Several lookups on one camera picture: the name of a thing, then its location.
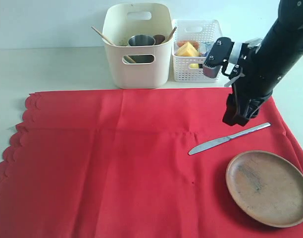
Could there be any red scalloped table cloth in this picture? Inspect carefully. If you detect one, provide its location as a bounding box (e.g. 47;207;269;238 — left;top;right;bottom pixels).
0;88;303;238

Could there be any wooden chopstick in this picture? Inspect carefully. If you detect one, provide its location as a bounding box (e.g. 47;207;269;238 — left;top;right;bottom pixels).
91;26;115;46
124;56;136;63

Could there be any yellow lemon with sticker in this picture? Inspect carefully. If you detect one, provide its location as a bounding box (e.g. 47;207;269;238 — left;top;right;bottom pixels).
189;63;199;69

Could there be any dark wooden spoon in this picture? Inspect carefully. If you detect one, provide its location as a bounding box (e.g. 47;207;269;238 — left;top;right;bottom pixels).
153;27;177;45

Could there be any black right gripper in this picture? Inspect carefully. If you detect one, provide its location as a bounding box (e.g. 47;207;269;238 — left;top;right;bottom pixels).
222;42;278;126

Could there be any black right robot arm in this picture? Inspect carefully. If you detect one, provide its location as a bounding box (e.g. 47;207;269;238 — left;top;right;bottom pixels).
222;0;303;126

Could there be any white perforated plastic basket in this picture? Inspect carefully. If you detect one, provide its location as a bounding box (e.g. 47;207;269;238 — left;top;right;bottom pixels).
172;19;222;83

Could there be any stainless steel cup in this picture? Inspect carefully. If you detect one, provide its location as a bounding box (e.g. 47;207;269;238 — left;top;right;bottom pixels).
128;35;155;63

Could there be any fried chicken nugget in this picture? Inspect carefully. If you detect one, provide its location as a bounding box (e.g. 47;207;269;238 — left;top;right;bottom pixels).
177;40;200;50

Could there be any round wooden plate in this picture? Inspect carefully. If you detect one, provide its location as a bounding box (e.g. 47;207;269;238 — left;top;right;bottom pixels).
225;150;303;228

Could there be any blue white milk carton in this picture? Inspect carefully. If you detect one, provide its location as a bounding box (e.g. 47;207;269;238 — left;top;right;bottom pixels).
199;41;214;57

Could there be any stainless steel table knife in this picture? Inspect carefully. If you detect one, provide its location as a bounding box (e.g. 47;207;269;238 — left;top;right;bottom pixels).
188;122;271;155

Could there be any cream plastic storage bin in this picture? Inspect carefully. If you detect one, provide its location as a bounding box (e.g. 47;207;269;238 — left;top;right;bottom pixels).
102;2;173;89

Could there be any yellow cheese wedge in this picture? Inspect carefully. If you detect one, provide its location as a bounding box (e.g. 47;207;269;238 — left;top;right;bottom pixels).
176;42;200;57

